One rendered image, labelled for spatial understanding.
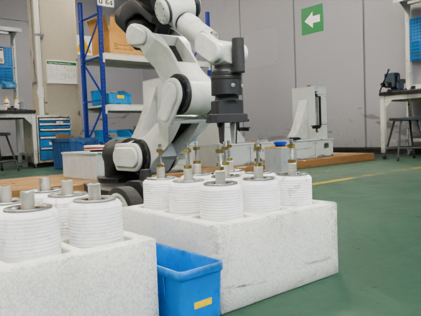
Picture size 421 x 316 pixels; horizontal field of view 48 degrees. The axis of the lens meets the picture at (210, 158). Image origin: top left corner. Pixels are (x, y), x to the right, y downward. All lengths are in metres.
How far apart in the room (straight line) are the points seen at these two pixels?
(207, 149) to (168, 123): 2.36
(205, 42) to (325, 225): 0.59
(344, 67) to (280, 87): 1.21
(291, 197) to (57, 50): 6.74
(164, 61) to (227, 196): 0.85
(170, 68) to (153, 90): 1.97
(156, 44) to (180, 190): 0.79
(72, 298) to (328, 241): 0.65
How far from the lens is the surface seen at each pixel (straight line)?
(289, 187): 1.15
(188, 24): 1.46
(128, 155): 1.86
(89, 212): 0.82
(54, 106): 7.53
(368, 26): 6.90
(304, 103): 4.90
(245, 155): 4.00
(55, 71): 7.59
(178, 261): 1.02
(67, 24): 7.83
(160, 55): 1.75
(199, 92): 1.61
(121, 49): 6.49
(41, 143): 6.60
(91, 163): 3.25
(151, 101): 3.62
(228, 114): 1.33
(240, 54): 1.32
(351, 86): 6.94
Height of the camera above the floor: 0.36
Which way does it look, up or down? 3 degrees down
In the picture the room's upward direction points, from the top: 2 degrees counter-clockwise
